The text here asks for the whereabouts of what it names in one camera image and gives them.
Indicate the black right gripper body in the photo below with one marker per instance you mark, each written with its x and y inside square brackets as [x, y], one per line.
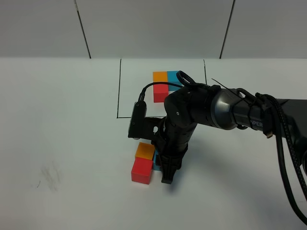
[173, 139]

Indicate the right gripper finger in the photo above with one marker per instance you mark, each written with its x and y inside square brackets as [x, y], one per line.
[169, 166]
[158, 160]

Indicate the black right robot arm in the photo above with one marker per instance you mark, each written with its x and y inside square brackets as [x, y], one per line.
[228, 109]

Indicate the template red block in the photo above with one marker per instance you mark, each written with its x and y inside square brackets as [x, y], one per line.
[160, 92]

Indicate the template blue block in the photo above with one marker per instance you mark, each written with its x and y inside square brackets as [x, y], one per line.
[172, 78]

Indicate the template orange block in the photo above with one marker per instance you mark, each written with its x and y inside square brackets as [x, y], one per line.
[160, 76]

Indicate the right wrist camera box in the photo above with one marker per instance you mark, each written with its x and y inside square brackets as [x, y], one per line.
[142, 126]

